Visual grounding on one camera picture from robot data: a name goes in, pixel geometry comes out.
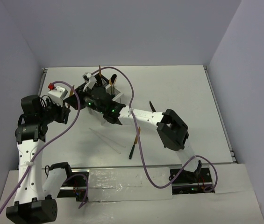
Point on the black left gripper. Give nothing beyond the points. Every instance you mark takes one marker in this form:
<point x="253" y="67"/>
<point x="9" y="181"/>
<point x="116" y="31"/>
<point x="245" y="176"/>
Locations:
<point x="63" y="111"/>

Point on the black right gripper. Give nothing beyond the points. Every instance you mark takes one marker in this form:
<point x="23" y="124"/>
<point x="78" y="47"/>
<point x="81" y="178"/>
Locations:
<point x="87" y="92"/>

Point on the black spoon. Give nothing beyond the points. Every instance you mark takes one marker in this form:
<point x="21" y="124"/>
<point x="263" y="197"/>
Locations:
<point x="114" y="77"/>

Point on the gold spoon green handle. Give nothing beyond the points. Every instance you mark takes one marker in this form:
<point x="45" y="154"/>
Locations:
<point x="111" y="87"/>

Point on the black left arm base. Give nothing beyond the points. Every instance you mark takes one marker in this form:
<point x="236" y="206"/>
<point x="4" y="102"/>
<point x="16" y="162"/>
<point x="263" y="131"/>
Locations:
<point x="75" y="182"/>

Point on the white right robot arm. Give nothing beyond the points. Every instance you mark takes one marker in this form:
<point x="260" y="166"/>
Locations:
<point x="172" y="130"/>

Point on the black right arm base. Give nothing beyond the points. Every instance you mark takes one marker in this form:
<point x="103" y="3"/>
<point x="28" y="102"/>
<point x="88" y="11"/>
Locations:
<point x="189" y="183"/>

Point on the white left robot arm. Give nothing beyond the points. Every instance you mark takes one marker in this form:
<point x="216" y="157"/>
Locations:
<point x="35" y="201"/>

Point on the black utensil caddy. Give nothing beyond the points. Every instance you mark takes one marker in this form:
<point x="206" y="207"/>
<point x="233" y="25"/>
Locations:
<point x="101" y="82"/>

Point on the white utensil caddy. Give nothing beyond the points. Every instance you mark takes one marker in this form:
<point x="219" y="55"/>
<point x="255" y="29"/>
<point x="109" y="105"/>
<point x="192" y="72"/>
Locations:
<point x="117" y="98"/>

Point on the white chopstick lower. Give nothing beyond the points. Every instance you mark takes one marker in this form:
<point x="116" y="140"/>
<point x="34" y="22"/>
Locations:
<point x="105" y="141"/>

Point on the white chopstick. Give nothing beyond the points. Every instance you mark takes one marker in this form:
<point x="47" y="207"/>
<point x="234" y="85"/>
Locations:
<point x="105" y="141"/>
<point x="107" y="138"/>

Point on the white chopstick upper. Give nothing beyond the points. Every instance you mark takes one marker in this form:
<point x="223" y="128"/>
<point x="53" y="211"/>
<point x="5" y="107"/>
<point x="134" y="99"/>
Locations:
<point x="107" y="138"/>

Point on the black knife upper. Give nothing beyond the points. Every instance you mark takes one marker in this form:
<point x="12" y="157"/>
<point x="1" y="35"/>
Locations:
<point x="152" y="107"/>

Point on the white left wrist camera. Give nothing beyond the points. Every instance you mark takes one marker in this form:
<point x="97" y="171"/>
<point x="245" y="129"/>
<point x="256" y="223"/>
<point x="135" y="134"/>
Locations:
<point x="57" y="93"/>

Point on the aluminium table rail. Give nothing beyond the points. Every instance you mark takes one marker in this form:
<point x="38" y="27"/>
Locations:
<point x="41" y="79"/>

